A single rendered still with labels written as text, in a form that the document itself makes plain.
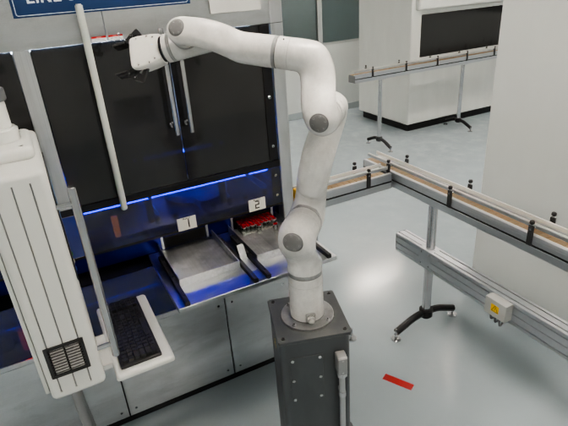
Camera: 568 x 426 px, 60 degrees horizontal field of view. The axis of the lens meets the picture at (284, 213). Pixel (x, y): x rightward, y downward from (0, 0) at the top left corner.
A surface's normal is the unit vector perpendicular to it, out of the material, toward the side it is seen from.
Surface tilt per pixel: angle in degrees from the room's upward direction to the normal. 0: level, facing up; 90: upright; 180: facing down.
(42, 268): 90
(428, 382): 0
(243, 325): 90
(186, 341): 90
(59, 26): 90
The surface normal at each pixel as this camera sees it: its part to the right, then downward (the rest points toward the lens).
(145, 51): -0.24, -0.10
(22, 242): 0.47, 0.36
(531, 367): -0.07, -0.90
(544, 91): -0.88, 0.25
